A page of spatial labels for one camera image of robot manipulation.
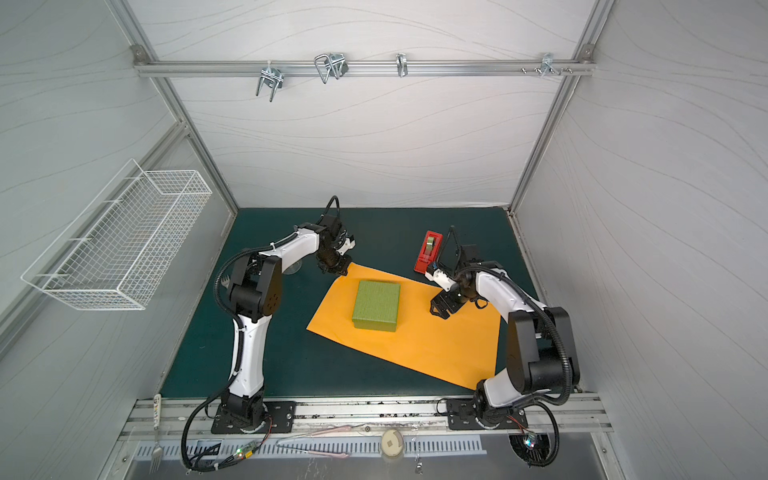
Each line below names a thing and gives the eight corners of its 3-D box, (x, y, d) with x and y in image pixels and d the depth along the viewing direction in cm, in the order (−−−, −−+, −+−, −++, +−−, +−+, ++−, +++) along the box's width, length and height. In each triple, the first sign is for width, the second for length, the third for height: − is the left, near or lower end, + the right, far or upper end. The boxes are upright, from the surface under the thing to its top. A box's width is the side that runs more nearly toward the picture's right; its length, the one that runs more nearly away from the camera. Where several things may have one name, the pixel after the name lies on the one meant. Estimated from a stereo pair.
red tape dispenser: (413, 271, 104) (415, 259, 98) (425, 242, 113) (427, 229, 107) (432, 277, 103) (434, 265, 97) (442, 247, 111) (445, 234, 105)
